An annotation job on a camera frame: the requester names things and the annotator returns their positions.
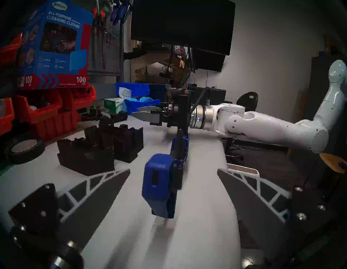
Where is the green cutting mat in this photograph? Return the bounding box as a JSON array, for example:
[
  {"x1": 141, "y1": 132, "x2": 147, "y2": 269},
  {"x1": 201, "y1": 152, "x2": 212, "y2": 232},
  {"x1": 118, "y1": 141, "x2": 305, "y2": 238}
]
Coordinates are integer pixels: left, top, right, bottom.
[{"x1": 0, "y1": 160, "x2": 14, "y2": 178}]

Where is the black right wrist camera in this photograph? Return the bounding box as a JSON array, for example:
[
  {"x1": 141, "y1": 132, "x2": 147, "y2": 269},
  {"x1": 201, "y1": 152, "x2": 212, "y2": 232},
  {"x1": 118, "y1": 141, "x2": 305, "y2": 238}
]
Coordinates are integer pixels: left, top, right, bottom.
[{"x1": 173, "y1": 86, "x2": 208, "y2": 96}]

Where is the upturned red bin stack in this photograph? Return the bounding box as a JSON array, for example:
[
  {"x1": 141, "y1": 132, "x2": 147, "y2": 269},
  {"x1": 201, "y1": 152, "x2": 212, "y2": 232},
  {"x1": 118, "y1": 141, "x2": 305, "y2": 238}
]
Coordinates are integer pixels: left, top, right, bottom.
[{"x1": 33, "y1": 110, "x2": 82, "y2": 141}]

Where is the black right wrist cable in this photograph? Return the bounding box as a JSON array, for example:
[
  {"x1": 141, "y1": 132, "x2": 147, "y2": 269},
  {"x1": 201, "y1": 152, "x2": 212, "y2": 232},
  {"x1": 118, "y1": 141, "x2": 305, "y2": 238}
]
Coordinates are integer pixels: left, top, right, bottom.
[{"x1": 189, "y1": 87, "x2": 211, "y2": 116}]

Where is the large black monitor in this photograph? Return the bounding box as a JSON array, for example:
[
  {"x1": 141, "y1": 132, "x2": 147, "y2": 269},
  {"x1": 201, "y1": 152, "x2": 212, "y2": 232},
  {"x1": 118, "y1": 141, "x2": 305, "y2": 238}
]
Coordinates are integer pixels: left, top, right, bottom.
[{"x1": 130, "y1": 0, "x2": 236, "y2": 56}]

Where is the black monitor mount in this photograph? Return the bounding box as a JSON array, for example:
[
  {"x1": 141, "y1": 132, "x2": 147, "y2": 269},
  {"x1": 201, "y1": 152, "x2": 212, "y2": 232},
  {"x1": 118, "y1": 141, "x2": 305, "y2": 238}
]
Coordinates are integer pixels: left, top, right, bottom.
[{"x1": 123, "y1": 42, "x2": 152, "y2": 60}]

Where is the white side desk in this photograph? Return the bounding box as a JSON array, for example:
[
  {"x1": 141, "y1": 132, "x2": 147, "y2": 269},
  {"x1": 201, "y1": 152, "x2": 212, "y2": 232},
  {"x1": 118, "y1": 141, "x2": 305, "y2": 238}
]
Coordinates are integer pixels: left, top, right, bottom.
[{"x1": 130, "y1": 53, "x2": 174, "y2": 84}]

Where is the grey perforated pegboard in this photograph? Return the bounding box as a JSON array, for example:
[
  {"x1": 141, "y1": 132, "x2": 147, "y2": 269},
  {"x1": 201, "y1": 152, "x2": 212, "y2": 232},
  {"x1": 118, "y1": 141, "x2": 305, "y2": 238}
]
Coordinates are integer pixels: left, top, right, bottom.
[{"x1": 88, "y1": 0, "x2": 126, "y2": 77}]

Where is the blue storage bin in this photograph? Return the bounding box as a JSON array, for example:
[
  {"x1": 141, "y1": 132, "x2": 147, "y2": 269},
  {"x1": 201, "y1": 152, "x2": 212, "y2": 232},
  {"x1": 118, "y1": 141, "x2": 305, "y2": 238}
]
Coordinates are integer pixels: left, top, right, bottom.
[
  {"x1": 123, "y1": 98, "x2": 161, "y2": 116},
  {"x1": 115, "y1": 82, "x2": 151, "y2": 98}
]

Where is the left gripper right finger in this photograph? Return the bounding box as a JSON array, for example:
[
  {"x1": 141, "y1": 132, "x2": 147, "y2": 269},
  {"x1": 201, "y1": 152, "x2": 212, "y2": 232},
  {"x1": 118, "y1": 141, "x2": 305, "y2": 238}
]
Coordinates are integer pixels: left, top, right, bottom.
[{"x1": 217, "y1": 169, "x2": 342, "y2": 248}]

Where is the small black monitor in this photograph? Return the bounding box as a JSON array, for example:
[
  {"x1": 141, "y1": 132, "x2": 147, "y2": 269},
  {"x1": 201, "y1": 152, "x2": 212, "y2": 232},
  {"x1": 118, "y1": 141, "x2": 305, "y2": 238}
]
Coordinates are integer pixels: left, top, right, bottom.
[{"x1": 191, "y1": 49, "x2": 226, "y2": 72}]

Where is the blue cloth in bin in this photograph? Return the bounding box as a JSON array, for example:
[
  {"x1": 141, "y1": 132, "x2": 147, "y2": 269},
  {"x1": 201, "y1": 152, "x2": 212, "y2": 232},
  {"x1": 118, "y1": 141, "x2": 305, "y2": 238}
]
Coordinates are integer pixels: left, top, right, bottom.
[{"x1": 126, "y1": 96, "x2": 154, "y2": 103}]

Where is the white air purifier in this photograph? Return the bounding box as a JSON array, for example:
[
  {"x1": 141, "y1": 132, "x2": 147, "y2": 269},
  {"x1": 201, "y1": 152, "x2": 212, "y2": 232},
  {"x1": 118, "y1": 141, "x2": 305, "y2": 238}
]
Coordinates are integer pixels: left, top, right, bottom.
[{"x1": 227, "y1": 163, "x2": 260, "y2": 177}]

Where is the orange black screwdriver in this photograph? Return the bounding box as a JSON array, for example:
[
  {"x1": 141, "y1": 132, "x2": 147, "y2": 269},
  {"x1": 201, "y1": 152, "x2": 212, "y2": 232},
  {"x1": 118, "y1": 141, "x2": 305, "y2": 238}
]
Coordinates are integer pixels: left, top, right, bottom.
[
  {"x1": 99, "y1": 10, "x2": 107, "y2": 70},
  {"x1": 92, "y1": 8, "x2": 100, "y2": 70}
]

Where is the blue cleaning cloths box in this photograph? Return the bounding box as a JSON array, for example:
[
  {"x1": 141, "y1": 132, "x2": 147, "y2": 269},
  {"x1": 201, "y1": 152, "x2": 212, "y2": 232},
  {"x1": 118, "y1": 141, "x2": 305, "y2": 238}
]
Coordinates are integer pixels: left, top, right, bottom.
[{"x1": 16, "y1": 0, "x2": 94, "y2": 90}]

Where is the black tape roll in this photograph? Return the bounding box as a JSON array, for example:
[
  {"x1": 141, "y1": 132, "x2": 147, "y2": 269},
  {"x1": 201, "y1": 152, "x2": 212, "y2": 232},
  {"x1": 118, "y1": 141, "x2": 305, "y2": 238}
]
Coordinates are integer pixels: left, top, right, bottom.
[{"x1": 4, "y1": 132, "x2": 46, "y2": 165}]

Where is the green tissue box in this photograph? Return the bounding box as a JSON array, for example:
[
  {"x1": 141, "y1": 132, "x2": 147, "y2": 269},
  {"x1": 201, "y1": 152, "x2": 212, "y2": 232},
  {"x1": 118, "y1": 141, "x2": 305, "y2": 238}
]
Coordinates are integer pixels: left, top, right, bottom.
[{"x1": 104, "y1": 87, "x2": 133, "y2": 115}]

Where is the red storage bin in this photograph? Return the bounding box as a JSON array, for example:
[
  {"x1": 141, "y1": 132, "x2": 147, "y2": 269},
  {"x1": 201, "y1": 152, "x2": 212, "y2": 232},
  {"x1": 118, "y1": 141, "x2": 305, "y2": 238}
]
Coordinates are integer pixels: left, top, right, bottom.
[
  {"x1": 0, "y1": 98, "x2": 15, "y2": 136},
  {"x1": 14, "y1": 89, "x2": 63, "y2": 124},
  {"x1": 0, "y1": 33, "x2": 23, "y2": 65},
  {"x1": 61, "y1": 85, "x2": 97, "y2": 110}
]

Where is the blue bar clamp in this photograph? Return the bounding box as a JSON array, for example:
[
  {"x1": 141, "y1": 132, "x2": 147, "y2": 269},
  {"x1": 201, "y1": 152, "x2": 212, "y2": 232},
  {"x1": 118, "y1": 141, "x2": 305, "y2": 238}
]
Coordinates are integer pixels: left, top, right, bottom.
[{"x1": 141, "y1": 127, "x2": 191, "y2": 219}]

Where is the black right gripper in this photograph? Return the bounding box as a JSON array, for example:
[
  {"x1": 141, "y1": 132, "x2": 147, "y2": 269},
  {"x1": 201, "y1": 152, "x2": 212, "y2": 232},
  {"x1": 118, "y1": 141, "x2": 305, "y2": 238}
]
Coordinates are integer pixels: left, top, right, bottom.
[{"x1": 131, "y1": 94, "x2": 191, "y2": 128}]

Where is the blue spring clamp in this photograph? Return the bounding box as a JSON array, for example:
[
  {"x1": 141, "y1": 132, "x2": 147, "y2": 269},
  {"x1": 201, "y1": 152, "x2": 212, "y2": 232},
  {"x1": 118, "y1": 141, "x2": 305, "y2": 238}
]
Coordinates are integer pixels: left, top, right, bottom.
[
  {"x1": 119, "y1": 0, "x2": 134, "y2": 23},
  {"x1": 109, "y1": 0, "x2": 122, "y2": 25}
]

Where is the small green circuit board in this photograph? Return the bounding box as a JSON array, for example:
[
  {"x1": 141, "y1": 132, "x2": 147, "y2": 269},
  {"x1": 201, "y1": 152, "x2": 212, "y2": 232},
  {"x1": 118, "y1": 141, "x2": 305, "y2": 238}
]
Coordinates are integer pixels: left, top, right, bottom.
[{"x1": 81, "y1": 106, "x2": 104, "y2": 121}]

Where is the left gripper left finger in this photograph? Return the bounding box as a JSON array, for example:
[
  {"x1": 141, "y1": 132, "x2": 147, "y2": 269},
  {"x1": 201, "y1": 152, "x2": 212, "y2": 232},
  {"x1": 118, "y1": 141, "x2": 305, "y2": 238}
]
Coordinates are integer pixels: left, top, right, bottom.
[{"x1": 8, "y1": 169, "x2": 130, "y2": 246}]

